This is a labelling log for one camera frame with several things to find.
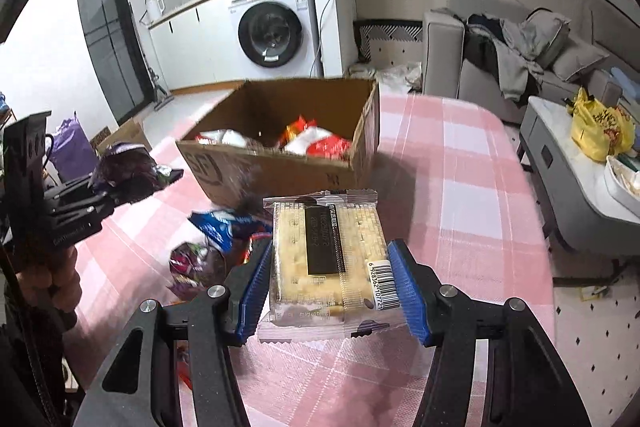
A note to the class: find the purple bag on floor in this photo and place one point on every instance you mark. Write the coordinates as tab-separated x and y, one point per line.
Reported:
72	154

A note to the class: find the blue Oreo packet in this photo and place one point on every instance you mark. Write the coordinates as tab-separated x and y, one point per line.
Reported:
224	228

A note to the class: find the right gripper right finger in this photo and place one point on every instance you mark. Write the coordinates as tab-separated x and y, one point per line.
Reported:
527	382

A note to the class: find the white electric kettle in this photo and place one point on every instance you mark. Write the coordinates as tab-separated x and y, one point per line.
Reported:
155	10

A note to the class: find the grey square pillow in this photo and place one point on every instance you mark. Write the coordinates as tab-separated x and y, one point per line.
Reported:
544	34

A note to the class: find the person's left hand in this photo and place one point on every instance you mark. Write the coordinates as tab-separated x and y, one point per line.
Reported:
58	278

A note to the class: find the cardboard box on floor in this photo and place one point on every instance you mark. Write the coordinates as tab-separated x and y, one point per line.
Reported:
130	132

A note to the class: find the red white snack bag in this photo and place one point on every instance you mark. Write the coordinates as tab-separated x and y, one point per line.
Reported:
302	137

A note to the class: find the grey sofa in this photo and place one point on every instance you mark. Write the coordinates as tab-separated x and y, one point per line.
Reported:
601	54

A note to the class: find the white washing machine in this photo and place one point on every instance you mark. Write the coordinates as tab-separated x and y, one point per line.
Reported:
274	39

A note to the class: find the yellow plastic bag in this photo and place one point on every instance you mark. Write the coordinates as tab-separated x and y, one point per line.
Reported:
598	130

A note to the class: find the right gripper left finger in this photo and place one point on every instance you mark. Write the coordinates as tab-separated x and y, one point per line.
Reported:
137	384

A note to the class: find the white kitchen cabinets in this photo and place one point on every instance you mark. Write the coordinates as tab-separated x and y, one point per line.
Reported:
195	47

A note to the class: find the crumpled white cloth on floor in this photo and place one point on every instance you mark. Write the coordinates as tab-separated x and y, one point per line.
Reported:
399	79

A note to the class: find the clear cracker pack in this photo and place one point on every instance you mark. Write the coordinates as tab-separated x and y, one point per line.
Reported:
330	273

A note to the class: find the brown cardboard SF box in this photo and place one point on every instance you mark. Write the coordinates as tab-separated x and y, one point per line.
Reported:
233	177

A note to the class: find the grey coffee table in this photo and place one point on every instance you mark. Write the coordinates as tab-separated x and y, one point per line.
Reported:
575	202

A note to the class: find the pink plaid tablecloth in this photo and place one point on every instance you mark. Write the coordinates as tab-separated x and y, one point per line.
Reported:
449	184

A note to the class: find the purple white snack bag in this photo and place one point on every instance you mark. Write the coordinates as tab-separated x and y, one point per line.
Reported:
127	173

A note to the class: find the purple candy bag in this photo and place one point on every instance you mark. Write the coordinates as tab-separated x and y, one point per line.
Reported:
194	267

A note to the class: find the black framed glass door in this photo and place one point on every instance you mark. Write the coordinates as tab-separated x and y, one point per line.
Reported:
115	53

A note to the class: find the dark clothes on sofa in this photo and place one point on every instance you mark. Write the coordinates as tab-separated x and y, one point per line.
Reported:
493	44

